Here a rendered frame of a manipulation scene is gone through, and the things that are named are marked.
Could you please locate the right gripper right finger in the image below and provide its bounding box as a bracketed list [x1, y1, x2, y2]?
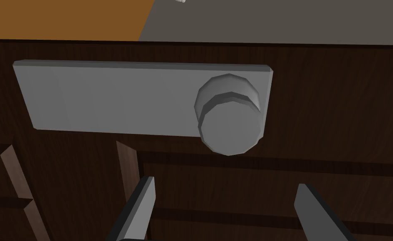
[293, 183, 357, 241]

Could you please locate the grey door knob with plate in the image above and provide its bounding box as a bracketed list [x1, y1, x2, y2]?
[12, 60, 274, 156]

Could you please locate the dark brown wooden door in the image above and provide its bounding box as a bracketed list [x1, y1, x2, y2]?
[0, 39, 393, 241]

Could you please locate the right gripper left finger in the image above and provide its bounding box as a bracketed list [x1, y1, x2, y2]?
[107, 176, 156, 241]

